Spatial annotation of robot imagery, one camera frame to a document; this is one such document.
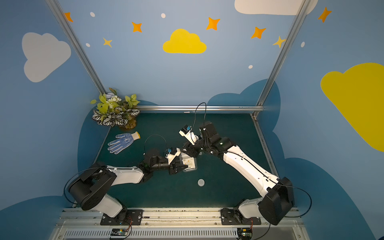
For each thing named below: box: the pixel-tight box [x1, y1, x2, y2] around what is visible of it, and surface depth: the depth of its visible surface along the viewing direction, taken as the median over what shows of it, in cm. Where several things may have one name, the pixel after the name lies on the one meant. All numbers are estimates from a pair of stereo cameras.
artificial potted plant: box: [90, 87, 141, 130], surface depth 97 cm
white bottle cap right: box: [197, 179, 205, 187], surface depth 88 cm
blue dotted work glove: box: [107, 131, 141, 155], surface depth 106 cm
